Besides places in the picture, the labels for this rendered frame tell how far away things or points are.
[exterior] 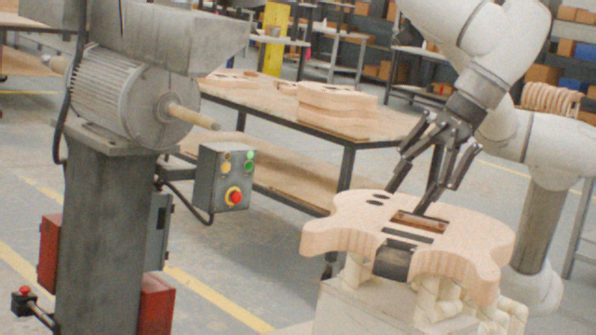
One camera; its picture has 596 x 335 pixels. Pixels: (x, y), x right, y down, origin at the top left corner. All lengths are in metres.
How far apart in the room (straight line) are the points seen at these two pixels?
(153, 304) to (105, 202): 0.41
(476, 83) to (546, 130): 0.54
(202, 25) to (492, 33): 0.73
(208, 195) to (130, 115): 0.39
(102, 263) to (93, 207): 0.19
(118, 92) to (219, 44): 0.41
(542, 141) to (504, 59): 0.55
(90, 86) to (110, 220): 0.40
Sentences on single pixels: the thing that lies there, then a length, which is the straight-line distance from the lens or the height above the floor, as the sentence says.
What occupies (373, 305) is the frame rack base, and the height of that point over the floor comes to 1.10.
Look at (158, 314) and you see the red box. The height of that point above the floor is 0.54.
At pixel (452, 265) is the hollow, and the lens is 1.33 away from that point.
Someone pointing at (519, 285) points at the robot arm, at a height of 0.90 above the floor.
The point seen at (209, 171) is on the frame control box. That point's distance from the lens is 2.38.
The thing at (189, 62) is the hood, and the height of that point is 1.42.
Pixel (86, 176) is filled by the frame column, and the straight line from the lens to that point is 2.41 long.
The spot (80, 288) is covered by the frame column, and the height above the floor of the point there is 0.64.
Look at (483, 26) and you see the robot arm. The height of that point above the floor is 1.62.
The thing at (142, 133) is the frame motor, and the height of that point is 1.18.
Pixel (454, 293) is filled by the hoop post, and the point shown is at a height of 1.15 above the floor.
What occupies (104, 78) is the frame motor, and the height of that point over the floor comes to 1.30.
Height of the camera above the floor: 1.65
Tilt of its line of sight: 14 degrees down
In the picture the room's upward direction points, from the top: 9 degrees clockwise
